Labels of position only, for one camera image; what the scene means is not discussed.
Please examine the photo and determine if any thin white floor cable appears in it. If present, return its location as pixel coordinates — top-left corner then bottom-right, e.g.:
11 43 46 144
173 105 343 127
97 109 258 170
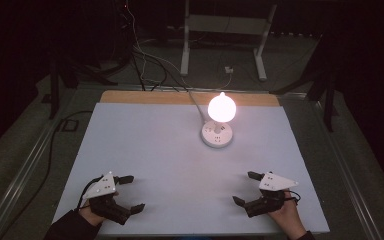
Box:
124 0 234 91

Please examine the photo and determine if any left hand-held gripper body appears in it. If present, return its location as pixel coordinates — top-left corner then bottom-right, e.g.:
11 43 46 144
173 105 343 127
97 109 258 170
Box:
81 170 133 226

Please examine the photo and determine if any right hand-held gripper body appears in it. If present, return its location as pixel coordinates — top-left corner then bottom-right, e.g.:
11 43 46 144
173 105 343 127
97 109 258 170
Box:
242 171 300 219

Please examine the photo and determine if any white table mat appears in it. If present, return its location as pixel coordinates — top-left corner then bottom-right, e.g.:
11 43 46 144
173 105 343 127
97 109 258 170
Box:
52 102 331 236

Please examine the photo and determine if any long black floor cable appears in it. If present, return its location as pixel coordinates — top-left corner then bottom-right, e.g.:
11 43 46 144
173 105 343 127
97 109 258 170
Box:
0 110 94 231

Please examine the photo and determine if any white socket cable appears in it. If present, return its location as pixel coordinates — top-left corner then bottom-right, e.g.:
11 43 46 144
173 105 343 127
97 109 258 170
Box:
187 89 211 124

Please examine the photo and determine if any black square floor frame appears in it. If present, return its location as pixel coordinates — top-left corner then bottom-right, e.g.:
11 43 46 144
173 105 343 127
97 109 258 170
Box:
60 118 80 132

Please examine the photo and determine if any black floor cable bundle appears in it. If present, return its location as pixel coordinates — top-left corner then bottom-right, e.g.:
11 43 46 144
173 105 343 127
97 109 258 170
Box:
130 46 183 93

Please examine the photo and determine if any glowing round bulb lamp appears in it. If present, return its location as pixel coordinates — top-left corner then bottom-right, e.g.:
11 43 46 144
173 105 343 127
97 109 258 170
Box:
207 91 238 134

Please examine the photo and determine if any white metal stand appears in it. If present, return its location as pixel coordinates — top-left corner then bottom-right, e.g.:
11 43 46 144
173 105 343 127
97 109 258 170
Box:
179 0 278 82

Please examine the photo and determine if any person's right hand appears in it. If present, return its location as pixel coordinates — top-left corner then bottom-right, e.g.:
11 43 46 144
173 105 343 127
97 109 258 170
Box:
266 188 308 240

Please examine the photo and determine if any round white power socket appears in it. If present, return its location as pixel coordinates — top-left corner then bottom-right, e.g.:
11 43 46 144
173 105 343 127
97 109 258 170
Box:
200 120 234 149

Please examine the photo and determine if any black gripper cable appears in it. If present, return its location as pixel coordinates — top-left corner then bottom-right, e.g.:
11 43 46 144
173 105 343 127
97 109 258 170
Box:
76 175 105 212
283 189 302 205

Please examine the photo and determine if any black stand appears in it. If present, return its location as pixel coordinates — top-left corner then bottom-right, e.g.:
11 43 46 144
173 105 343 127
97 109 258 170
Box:
47 49 118 120
269 33 340 133

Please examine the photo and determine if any person's left hand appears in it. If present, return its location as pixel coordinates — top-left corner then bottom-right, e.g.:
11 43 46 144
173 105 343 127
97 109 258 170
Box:
78 190 120 228

